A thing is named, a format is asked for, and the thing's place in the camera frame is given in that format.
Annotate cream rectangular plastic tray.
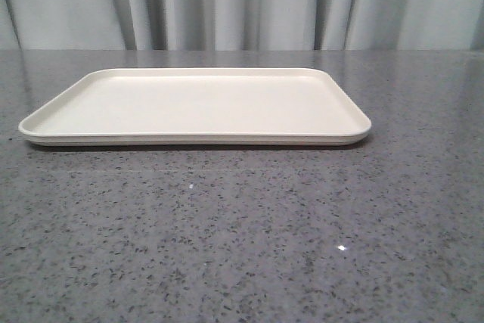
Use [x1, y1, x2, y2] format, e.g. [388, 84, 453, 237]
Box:
[18, 67, 372, 146]

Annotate grey-white pleated curtain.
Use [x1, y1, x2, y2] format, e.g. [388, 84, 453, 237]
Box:
[1, 0, 483, 51]

